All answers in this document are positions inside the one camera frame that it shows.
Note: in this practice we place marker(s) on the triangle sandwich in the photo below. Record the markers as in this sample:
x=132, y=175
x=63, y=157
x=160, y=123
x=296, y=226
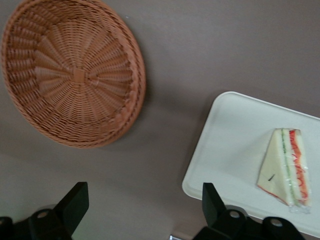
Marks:
x=277, y=165

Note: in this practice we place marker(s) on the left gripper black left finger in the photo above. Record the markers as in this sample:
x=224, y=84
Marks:
x=62, y=217

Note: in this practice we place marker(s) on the cream plastic tray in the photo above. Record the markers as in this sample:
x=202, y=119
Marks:
x=230, y=140

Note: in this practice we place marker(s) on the brown round wicker basket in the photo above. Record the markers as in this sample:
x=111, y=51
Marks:
x=75, y=75

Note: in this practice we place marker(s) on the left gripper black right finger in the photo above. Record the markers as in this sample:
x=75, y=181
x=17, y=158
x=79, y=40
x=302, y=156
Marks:
x=216, y=220

